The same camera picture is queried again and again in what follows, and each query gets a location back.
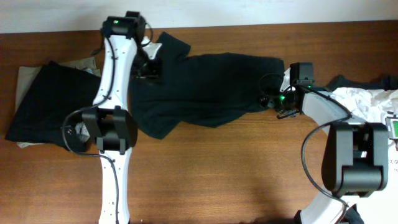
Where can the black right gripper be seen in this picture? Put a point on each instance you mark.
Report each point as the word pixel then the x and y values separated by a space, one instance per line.
pixel 272 101

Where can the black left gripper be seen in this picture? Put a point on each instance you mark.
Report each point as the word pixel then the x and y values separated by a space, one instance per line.
pixel 153 73

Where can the dark green t-shirt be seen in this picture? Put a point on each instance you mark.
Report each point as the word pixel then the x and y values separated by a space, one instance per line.
pixel 207 90

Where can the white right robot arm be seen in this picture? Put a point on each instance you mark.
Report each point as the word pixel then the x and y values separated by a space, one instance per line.
pixel 355 160

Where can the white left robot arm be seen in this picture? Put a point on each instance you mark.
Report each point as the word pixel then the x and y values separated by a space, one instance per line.
pixel 128 55

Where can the white crumpled garment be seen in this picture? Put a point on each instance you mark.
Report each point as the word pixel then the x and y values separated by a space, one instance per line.
pixel 371 105

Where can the folded black garment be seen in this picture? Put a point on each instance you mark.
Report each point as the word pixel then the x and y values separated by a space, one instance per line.
pixel 51 104

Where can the dark garment under pile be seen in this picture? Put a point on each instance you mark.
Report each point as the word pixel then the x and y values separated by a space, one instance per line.
pixel 387 82

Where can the folded beige garment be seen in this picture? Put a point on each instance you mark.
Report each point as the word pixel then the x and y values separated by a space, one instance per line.
pixel 26 77

